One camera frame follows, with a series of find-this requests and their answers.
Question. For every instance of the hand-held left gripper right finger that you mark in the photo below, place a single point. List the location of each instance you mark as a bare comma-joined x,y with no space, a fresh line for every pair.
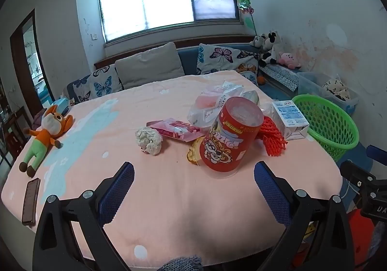
272,195

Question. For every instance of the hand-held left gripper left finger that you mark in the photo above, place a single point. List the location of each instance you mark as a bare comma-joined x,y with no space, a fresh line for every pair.
118,192

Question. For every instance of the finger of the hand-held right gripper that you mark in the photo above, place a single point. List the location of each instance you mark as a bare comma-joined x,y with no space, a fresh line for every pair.
378,154
355,172

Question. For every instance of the green plastic basket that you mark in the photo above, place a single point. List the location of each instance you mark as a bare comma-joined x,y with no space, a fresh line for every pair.
338,125

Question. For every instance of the red foam fruit net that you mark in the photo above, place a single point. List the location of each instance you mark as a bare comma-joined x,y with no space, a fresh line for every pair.
272,138

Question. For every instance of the white tissue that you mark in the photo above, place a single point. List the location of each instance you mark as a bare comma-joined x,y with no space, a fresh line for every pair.
148,139

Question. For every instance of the red plastic tub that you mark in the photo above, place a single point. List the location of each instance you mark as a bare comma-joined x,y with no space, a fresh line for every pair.
229,141

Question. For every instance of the white milk carton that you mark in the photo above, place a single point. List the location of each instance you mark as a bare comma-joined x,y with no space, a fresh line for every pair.
287,116

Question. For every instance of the pink snack wrapper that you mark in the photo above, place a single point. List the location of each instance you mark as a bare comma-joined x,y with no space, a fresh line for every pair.
175,128

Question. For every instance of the white plastic bag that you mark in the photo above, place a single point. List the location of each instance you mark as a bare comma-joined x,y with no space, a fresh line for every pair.
208,107

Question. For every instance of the cream patterned cloth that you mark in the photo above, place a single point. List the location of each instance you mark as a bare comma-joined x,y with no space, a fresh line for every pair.
335,88

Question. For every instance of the orange fox plush toy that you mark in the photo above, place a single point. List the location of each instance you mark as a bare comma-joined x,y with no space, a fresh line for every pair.
45,138

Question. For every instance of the clear storage bin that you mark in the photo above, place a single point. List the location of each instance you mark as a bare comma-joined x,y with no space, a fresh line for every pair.
311,83

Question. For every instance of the blue tissue pack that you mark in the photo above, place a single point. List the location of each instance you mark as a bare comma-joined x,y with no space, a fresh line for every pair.
62,104

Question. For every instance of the blue butterfly pillow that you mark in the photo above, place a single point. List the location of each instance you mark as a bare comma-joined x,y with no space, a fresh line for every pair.
96,83

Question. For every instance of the small orange ball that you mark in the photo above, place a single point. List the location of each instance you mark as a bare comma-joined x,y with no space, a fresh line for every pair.
261,80

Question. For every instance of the dark wooden cabinet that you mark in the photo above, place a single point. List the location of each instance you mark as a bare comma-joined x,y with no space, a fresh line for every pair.
12,138

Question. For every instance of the folded patterned blanket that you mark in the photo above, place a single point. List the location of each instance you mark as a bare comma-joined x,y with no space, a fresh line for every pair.
281,76

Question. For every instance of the orange butterfly pillow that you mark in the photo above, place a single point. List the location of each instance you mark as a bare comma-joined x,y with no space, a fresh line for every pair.
249,73

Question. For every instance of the pink plush toy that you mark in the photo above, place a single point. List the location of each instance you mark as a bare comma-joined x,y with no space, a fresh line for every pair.
288,59

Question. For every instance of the grey pillow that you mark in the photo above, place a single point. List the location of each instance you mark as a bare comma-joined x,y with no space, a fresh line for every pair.
148,65

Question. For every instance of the cow plush toy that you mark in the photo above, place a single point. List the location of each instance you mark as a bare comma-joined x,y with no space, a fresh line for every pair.
270,47

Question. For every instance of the purple butterfly pillow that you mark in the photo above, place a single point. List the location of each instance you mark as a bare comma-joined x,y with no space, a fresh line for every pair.
220,56

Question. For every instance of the grey plush toy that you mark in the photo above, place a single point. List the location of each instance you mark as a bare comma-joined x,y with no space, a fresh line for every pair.
257,41

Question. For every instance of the doorway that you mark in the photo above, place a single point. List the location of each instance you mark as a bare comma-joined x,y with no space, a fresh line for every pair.
30,56

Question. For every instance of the pinwheel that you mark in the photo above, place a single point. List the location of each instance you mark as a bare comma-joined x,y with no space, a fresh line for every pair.
245,8

